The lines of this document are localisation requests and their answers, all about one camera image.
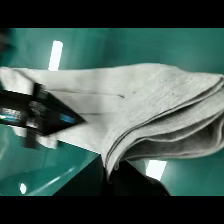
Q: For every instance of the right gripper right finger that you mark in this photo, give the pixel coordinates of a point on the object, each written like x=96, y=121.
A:
x=136, y=183

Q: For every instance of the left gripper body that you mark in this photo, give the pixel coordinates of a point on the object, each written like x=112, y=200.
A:
x=20, y=111

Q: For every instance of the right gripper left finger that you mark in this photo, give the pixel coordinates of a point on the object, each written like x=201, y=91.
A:
x=85, y=181

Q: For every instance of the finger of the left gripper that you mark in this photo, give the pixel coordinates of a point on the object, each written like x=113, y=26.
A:
x=61, y=118

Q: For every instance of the white garment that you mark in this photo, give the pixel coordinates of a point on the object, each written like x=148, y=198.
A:
x=150, y=100

